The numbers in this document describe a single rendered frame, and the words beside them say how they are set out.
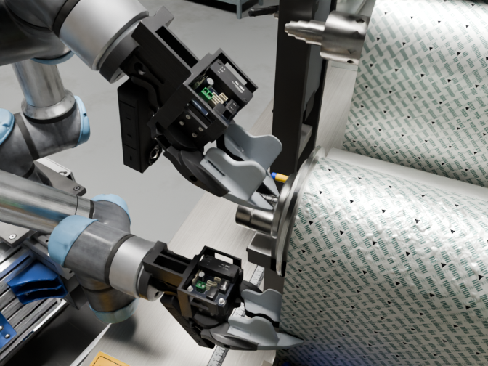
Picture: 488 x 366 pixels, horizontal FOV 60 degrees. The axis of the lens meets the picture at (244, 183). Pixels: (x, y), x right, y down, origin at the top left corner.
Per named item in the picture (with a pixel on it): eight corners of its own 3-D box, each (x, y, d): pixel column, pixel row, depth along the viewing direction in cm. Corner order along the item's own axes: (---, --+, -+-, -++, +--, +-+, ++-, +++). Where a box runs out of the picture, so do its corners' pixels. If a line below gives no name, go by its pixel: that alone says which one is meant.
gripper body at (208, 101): (231, 135, 36) (123, 27, 33) (182, 174, 42) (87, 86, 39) (264, 91, 41) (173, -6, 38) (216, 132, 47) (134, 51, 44)
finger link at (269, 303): (308, 317, 48) (234, 290, 51) (303, 341, 52) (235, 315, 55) (316, 295, 50) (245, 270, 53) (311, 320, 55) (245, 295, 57)
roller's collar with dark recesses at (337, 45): (330, 46, 63) (336, 3, 58) (370, 54, 61) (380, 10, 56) (317, 66, 58) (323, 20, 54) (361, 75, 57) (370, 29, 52)
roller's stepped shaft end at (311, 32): (289, 33, 62) (290, 11, 60) (328, 41, 60) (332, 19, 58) (281, 42, 60) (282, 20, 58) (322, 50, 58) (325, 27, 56)
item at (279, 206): (298, 177, 50) (287, 167, 43) (314, 182, 50) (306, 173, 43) (278, 237, 50) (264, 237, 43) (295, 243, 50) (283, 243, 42)
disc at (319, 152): (312, 209, 56) (327, 118, 46) (316, 210, 56) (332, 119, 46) (272, 301, 47) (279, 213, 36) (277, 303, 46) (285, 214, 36)
